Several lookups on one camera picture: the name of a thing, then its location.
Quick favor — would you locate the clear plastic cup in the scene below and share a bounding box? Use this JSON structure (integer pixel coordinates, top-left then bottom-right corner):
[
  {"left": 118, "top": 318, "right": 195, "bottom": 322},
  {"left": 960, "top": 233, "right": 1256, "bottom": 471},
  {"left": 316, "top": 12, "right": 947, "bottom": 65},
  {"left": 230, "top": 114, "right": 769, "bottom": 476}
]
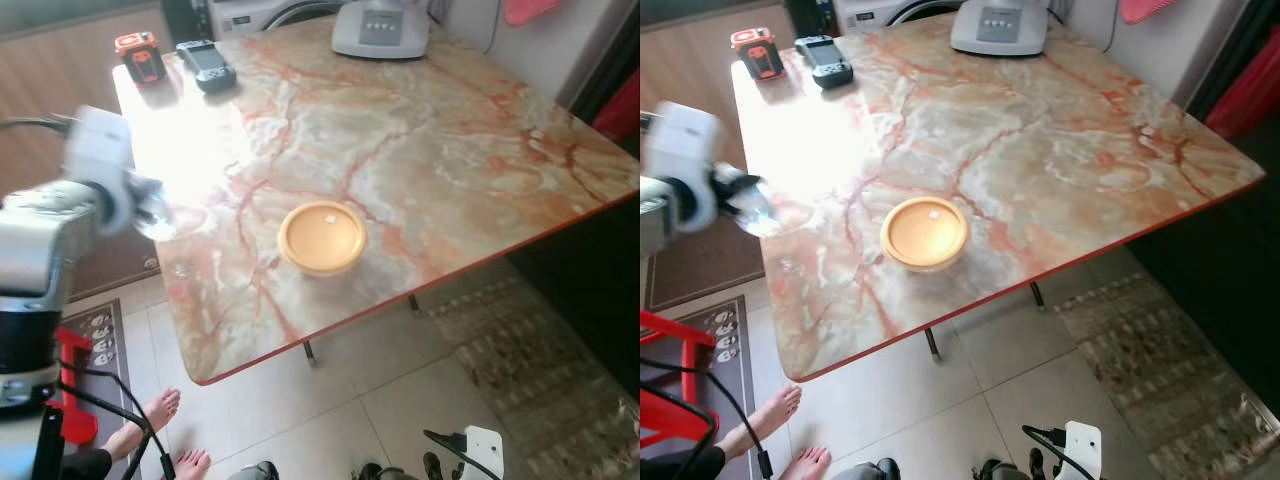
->
[
  {"left": 135, "top": 192, "right": 183, "bottom": 242},
  {"left": 738, "top": 190, "right": 784, "bottom": 239}
]

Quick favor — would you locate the plain brown doormat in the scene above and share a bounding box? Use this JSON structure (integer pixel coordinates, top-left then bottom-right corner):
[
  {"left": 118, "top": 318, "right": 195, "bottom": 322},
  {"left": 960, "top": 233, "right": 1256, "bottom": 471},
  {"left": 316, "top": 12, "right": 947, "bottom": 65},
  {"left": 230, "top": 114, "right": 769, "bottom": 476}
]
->
[
  {"left": 645, "top": 238, "right": 769, "bottom": 311},
  {"left": 62, "top": 232, "right": 163, "bottom": 303}
]

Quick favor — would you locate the orange black battery pack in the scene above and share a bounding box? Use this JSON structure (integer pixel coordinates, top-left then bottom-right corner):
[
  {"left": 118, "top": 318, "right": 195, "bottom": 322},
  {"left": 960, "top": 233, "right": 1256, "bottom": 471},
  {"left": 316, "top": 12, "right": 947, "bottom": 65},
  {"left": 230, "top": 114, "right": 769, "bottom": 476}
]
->
[
  {"left": 114, "top": 32, "right": 167, "bottom": 85},
  {"left": 730, "top": 28, "right": 786, "bottom": 81}
]

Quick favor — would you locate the black handheld controller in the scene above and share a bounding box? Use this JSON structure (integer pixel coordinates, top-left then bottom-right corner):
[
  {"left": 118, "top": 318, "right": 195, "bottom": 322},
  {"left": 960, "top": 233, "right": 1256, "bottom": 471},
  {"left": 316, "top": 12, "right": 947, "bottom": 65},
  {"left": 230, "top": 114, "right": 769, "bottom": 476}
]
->
[
  {"left": 795, "top": 36, "right": 855, "bottom": 89},
  {"left": 176, "top": 40, "right": 238, "bottom": 94}
]

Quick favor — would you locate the red cloth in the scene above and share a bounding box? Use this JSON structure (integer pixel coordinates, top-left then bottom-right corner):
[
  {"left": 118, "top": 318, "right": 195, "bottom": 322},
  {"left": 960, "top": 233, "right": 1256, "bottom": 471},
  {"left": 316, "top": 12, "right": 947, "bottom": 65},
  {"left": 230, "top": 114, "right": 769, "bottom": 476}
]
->
[
  {"left": 1205, "top": 48, "right": 1280, "bottom": 141},
  {"left": 590, "top": 68, "right": 641, "bottom": 143}
]

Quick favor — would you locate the red plastic stool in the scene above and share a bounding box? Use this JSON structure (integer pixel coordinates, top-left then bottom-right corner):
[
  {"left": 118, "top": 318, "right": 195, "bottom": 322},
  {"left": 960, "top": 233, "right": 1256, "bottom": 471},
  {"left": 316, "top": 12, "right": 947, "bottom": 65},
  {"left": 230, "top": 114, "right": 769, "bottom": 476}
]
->
[
  {"left": 640, "top": 308, "right": 723, "bottom": 449},
  {"left": 45, "top": 325, "right": 101, "bottom": 447}
]

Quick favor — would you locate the grey mat with faces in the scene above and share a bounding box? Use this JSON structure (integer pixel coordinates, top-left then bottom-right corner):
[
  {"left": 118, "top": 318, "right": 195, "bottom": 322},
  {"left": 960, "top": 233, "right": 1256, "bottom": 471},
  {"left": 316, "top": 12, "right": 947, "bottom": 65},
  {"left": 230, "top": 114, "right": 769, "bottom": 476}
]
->
[
  {"left": 650, "top": 294, "right": 758, "bottom": 401},
  {"left": 58, "top": 297, "right": 133, "bottom": 401}
]

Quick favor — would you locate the round yellow lidded bowl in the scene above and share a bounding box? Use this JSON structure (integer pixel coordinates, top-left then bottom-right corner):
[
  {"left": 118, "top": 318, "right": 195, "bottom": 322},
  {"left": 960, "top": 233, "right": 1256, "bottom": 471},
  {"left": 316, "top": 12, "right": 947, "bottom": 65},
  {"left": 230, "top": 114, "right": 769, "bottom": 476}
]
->
[
  {"left": 880, "top": 196, "right": 969, "bottom": 273},
  {"left": 278, "top": 200, "right": 369, "bottom": 277}
]

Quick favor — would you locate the white washing machine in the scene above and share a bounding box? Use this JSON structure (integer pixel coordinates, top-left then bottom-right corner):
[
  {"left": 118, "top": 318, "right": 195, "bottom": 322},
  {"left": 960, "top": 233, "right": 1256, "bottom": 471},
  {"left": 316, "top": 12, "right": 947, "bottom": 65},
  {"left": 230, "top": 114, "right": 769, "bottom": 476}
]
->
[
  {"left": 208, "top": 0, "right": 346, "bottom": 41},
  {"left": 832, "top": 0, "right": 961, "bottom": 33}
]

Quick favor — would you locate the person's bare foot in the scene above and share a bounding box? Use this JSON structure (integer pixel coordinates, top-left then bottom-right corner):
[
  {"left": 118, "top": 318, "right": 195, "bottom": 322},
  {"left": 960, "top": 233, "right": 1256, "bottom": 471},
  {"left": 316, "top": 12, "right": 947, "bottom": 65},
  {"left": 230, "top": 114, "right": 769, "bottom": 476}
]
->
[
  {"left": 783, "top": 445, "right": 834, "bottom": 480},
  {"left": 715, "top": 382, "right": 805, "bottom": 463},
  {"left": 103, "top": 387, "right": 184, "bottom": 463},
  {"left": 170, "top": 447, "right": 214, "bottom": 480}
]

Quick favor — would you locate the red plastic item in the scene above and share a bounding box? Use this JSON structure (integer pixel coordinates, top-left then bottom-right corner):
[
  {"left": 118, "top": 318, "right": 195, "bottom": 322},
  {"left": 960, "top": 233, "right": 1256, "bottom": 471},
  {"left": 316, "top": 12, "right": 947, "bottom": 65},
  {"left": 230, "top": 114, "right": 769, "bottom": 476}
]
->
[
  {"left": 1120, "top": 0, "right": 1179, "bottom": 24},
  {"left": 503, "top": 0, "right": 561, "bottom": 26}
]

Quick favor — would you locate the orange veined marble table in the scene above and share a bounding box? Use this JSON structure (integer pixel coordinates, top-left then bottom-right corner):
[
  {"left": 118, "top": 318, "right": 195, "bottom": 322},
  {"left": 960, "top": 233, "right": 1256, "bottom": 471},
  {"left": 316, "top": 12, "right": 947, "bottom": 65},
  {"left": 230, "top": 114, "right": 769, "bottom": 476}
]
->
[
  {"left": 730, "top": 10, "right": 1266, "bottom": 383},
  {"left": 112, "top": 10, "right": 641, "bottom": 386}
]

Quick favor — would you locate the grey kitchen appliance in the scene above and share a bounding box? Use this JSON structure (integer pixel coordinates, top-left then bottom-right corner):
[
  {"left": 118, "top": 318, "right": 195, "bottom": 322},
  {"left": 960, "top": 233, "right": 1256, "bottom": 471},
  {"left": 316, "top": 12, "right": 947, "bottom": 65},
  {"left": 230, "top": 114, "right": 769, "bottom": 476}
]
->
[
  {"left": 331, "top": 0, "right": 431, "bottom": 60},
  {"left": 950, "top": 0, "right": 1049, "bottom": 57}
]

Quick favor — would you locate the grey right robot leg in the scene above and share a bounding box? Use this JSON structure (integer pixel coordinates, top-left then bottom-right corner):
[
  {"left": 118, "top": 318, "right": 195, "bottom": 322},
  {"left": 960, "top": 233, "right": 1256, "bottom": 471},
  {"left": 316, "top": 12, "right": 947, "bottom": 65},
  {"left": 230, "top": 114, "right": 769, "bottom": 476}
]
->
[
  {"left": 350, "top": 460, "right": 426, "bottom": 480},
  {"left": 973, "top": 456, "right": 1051, "bottom": 480}
]

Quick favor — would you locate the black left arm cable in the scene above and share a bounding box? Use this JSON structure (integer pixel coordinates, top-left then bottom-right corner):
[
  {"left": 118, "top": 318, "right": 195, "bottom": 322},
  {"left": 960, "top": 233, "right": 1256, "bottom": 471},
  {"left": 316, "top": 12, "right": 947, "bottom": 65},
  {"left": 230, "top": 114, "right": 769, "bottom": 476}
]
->
[
  {"left": 50, "top": 355, "right": 179, "bottom": 480},
  {"left": 640, "top": 355, "right": 774, "bottom": 480}
]

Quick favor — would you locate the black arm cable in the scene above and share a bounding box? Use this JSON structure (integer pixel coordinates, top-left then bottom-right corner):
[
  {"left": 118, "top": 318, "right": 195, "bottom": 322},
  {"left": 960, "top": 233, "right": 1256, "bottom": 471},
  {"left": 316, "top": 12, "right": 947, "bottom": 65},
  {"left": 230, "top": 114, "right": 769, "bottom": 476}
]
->
[
  {"left": 640, "top": 355, "right": 774, "bottom": 480},
  {"left": 50, "top": 355, "right": 179, "bottom": 480},
  {"left": 1021, "top": 424, "right": 1079, "bottom": 480},
  {"left": 422, "top": 429, "right": 501, "bottom": 480}
]

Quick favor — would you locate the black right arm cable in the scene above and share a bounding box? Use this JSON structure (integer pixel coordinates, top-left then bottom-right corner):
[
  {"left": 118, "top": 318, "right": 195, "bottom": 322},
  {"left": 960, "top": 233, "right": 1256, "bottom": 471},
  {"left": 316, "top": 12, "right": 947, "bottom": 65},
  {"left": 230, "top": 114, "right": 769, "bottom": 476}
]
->
[
  {"left": 422, "top": 429, "right": 501, "bottom": 480},
  {"left": 1021, "top": 424, "right": 1079, "bottom": 480}
]

